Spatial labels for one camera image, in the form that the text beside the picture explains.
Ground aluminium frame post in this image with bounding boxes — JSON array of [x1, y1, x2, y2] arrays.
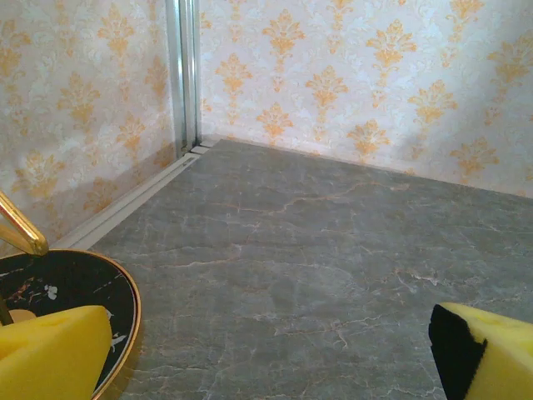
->
[[165, 0, 203, 158]]

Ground gold wire stand black base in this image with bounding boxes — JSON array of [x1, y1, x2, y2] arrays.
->
[[0, 191, 142, 400]]

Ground aluminium table side rail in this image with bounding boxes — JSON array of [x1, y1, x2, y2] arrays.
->
[[49, 139, 216, 251]]

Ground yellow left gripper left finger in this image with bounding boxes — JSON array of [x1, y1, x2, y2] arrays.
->
[[0, 305, 113, 400]]

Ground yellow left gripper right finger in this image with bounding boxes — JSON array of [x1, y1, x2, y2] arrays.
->
[[428, 302, 533, 400]]

